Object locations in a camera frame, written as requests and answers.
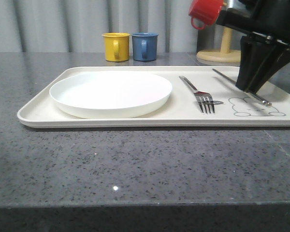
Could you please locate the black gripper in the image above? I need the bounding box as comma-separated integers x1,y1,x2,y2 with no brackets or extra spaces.
216,0,290,93

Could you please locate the silver metal fork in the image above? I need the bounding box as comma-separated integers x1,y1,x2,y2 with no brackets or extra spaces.
179,75,215,115

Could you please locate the white round plate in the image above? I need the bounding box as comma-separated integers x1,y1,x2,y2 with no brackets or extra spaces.
49,71,173,119

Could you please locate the wooden mug tree stand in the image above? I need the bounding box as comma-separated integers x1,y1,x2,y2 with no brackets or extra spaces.
196,27,241,63

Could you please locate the red enamel mug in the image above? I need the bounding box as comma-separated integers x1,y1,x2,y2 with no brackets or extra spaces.
188,0,225,30

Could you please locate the cream rabbit serving tray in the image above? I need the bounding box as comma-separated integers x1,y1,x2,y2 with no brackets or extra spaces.
17,66,290,128

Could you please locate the blue enamel mug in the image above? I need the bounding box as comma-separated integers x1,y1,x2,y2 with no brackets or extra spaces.
131,32,158,61

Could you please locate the yellow enamel mug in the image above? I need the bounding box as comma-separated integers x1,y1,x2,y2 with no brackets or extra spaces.
102,32,130,62

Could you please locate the grey pleated curtain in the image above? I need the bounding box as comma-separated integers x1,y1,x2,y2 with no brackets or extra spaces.
0,0,223,53

